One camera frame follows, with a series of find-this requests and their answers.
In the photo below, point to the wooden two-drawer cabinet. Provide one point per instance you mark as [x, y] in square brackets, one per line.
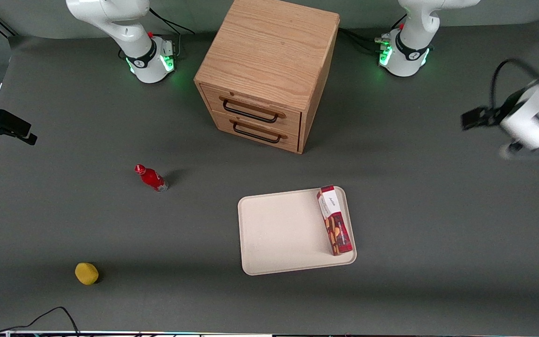
[269, 47]

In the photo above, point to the yellow sponge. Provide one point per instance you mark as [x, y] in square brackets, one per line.
[86, 273]

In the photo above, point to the white rectangular tray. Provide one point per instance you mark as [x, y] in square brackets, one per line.
[283, 234]

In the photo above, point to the red drink bottle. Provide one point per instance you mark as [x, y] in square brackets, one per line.
[151, 178]

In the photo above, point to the red plaid cookie box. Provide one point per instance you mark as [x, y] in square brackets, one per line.
[335, 220]

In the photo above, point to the wooden drawer front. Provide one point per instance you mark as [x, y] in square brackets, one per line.
[251, 110]
[260, 133]

